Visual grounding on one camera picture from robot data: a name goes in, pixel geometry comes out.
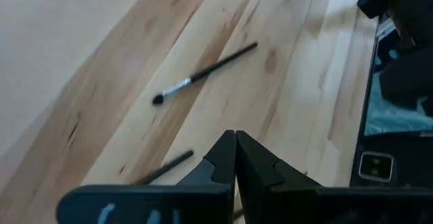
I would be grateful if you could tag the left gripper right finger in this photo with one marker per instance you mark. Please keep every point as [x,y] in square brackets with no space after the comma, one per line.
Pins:
[287,203]

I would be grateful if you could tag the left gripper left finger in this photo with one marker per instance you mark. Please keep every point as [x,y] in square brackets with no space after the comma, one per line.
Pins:
[203,197]

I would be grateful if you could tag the thin black makeup brush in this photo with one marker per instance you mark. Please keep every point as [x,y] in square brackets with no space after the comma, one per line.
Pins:
[169,166]
[206,71]

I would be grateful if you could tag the small silver camera box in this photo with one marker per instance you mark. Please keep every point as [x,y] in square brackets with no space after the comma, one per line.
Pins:
[375,166]

